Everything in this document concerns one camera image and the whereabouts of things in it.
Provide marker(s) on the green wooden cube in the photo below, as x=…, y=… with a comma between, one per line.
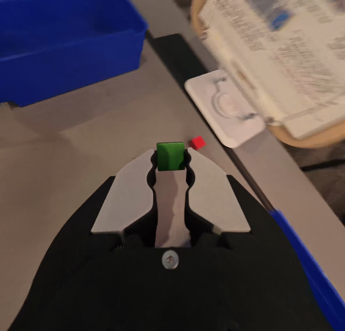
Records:
x=170, y=156

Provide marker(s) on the red wooden cube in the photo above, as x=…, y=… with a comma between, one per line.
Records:
x=198, y=143

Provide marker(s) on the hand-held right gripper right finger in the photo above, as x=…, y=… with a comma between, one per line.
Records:
x=215, y=201

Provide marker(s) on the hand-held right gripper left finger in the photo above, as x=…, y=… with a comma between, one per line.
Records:
x=126, y=201

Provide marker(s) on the blue plastic bin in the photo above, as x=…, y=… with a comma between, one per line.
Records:
x=67, y=53
x=310, y=261

